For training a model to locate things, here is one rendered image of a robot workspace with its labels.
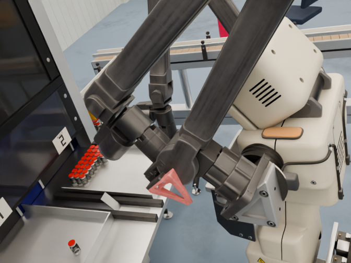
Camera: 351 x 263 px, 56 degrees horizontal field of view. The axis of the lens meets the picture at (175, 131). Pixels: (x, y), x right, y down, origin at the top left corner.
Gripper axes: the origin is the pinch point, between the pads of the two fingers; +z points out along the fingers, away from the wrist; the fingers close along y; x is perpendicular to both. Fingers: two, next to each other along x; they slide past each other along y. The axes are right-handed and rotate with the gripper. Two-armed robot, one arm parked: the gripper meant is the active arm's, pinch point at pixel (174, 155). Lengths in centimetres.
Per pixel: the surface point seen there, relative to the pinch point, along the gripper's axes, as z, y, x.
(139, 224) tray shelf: 2.2, 3.2, 28.7
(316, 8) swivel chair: 47, -61, -289
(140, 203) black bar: 0.9, 4.9, 22.2
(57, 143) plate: -12.1, 38.0, 9.8
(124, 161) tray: 2.2, 19.9, 2.0
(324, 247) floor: 90, -55, -33
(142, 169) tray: 2.1, 10.9, 6.0
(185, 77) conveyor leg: 14, 22, -86
